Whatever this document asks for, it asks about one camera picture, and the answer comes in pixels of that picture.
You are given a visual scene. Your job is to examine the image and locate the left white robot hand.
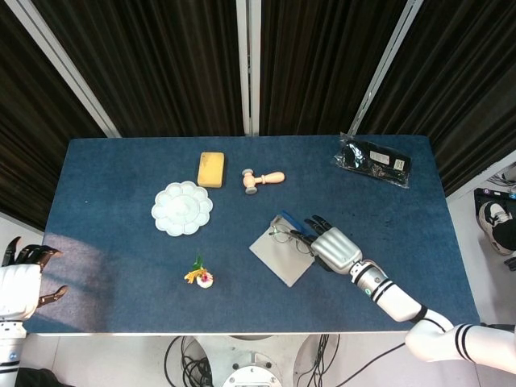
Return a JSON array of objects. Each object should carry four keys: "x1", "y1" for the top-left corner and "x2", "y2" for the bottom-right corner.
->
[{"x1": 0, "y1": 236, "x2": 69, "y2": 322}]

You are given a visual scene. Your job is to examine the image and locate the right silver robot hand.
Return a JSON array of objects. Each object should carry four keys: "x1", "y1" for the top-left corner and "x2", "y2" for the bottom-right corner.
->
[{"x1": 290, "y1": 214, "x2": 363, "y2": 275}]

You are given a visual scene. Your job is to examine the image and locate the eyeglasses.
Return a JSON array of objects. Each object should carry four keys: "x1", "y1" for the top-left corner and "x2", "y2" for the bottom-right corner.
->
[{"x1": 268, "y1": 225, "x2": 318, "y2": 256}]

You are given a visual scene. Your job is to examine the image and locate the blue glasses case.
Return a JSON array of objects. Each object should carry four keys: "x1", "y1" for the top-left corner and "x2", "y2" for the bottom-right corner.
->
[{"x1": 248, "y1": 209, "x2": 318, "y2": 289}]

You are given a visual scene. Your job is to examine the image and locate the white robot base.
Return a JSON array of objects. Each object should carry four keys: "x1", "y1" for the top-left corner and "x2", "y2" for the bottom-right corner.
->
[{"x1": 189, "y1": 334, "x2": 323, "y2": 387}]

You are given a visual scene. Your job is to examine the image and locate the yellow sponge block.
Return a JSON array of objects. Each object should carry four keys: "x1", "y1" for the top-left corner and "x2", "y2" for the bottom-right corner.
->
[{"x1": 197, "y1": 151, "x2": 226, "y2": 189}]

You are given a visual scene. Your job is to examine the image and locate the black item in plastic bag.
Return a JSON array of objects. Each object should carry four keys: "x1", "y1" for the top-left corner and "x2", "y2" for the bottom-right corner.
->
[{"x1": 330, "y1": 131, "x2": 413, "y2": 189}]

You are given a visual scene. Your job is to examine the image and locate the small wooden mallet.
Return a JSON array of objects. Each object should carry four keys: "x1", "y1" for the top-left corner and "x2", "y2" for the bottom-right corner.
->
[{"x1": 240, "y1": 169, "x2": 286, "y2": 197}]

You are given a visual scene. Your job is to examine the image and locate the small colourful flower ornament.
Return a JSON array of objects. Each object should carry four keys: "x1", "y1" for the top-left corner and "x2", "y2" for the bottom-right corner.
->
[{"x1": 183, "y1": 252, "x2": 215, "y2": 289}]

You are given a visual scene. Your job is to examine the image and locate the blue felt table cloth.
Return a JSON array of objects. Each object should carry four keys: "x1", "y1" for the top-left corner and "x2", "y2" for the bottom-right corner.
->
[{"x1": 24, "y1": 135, "x2": 481, "y2": 336}]

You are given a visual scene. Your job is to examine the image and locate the black curtain panel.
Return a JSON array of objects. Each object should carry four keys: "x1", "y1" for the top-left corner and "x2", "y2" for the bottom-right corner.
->
[
  {"x1": 358, "y1": 0, "x2": 516, "y2": 195},
  {"x1": 0, "y1": 0, "x2": 106, "y2": 231},
  {"x1": 259, "y1": 0, "x2": 409, "y2": 136},
  {"x1": 31, "y1": 0, "x2": 246, "y2": 138}
]

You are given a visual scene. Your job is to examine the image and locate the white and black sneaker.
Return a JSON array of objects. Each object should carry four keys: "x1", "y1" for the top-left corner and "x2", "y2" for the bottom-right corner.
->
[{"x1": 478, "y1": 201, "x2": 515, "y2": 256}]

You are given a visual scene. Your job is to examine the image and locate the white flower-shaped palette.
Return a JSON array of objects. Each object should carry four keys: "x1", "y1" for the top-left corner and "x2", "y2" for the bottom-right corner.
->
[{"x1": 151, "y1": 181, "x2": 214, "y2": 235}]

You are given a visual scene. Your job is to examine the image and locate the black electronic device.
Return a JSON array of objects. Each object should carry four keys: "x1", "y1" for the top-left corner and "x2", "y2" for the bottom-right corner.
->
[{"x1": 473, "y1": 186, "x2": 516, "y2": 221}]

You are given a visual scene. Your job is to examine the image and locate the black cable bundle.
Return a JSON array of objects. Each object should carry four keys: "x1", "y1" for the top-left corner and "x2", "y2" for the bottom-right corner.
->
[
  {"x1": 164, "y1": 335, "x2": 214, "y2": 387},
  {"x1": 310, "y1": 333, "x2": 343, "y2": 387}
]

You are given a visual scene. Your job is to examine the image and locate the white frame post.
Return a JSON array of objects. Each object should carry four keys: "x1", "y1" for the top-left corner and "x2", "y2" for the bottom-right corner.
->
[
  {"x1": 235, "y1": 0, "x2": 263, "y2": 136},
  {"x1": 347, "y1": 0, "x2": 425, "y2": 137},
  {"x1": 4, "y1": 0, "x2": 121, "y2": 139},
  {"x1": 444, "y1": 148, "x2": 516, "y2": 202}
]

